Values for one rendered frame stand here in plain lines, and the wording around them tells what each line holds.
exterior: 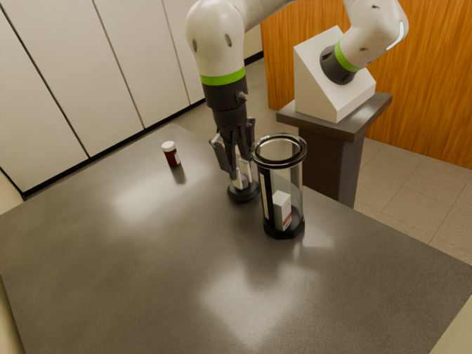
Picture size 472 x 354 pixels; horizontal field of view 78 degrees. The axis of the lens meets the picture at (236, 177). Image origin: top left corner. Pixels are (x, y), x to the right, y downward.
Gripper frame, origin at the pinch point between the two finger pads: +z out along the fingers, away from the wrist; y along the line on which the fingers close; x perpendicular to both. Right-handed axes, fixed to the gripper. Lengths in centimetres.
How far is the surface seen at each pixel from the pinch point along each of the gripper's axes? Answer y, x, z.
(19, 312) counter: -56, 14, 7
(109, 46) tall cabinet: 64, 230, 9
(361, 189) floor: 117, 16, 102
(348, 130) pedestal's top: 43.2, -6.6, 7.6
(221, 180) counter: 0.4, 10.2, 7.5
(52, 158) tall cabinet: -23, 231, 77
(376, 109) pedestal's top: 60, -8, 8
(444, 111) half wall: 178, -6, 63
